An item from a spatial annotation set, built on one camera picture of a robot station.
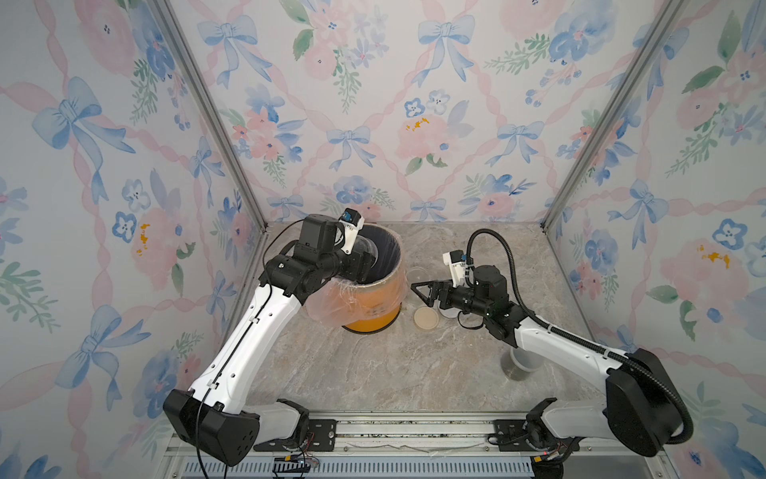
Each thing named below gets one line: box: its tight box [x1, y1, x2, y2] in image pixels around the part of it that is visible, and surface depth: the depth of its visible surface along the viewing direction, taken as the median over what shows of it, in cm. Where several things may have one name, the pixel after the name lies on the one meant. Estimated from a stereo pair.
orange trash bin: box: [340, 223, 404, 334], surface depth 77 cm
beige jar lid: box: [412, 306, 439, 331], surface depth 94 cm
